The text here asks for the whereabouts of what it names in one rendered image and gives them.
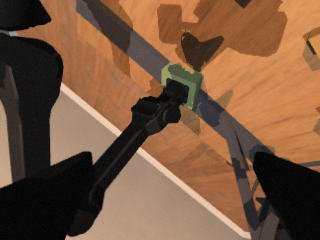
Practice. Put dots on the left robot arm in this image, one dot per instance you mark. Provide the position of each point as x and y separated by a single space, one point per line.
28 108

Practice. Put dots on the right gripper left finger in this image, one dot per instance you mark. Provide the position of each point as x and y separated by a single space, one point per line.
42 206

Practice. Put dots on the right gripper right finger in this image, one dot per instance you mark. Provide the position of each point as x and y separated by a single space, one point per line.
293 192

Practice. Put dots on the black metal overhead frame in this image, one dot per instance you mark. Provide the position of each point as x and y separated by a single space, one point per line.
264 227

